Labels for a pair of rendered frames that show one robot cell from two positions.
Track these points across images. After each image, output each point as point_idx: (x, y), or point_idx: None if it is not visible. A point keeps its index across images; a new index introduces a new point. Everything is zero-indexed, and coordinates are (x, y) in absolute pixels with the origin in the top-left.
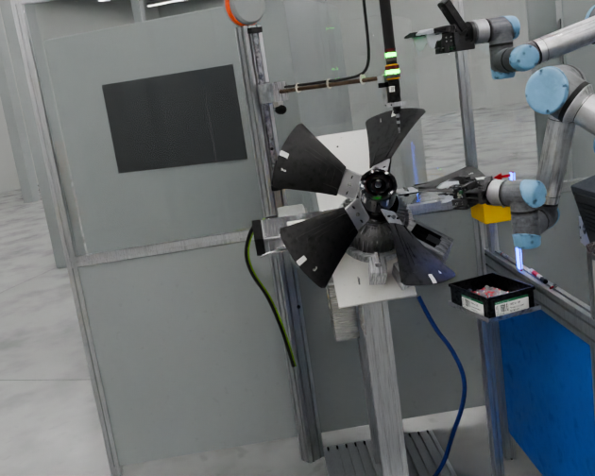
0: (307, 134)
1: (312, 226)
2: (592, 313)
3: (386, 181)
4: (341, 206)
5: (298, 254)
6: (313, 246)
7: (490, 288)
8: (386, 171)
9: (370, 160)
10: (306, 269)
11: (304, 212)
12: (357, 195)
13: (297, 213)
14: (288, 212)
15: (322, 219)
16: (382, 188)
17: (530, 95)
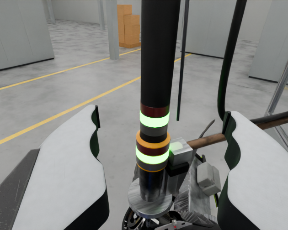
0: (203, 132)
1: (138, 170)
2: None
3: (134, 224)
4: (216, 219)
5: (134, 171)
6: (135, 178)
7: None
8: (141, 222)
9: (208, 224)
10: (132, 181)
11: (201, 181)
12: (174, 212)
13: (199, 176)
14: (200, 169)
15: (138, 175)
16: (133, 221)
17: None
